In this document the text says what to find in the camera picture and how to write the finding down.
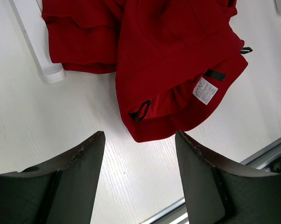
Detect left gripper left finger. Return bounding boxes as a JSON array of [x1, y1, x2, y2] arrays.
[[0, 131, 105, 224]]

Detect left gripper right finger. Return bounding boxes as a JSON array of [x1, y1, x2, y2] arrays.
[[175, 131, 281, 224]]

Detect red skirt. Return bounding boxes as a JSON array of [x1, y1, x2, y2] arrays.
[[42, 0, 251, 142]]

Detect white clothes rack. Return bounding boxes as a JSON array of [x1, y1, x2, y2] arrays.
[[9, 0, 66, 84]]

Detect aluminium mounting rail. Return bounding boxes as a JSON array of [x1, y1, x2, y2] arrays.
[[143, 138, 281, 224]]

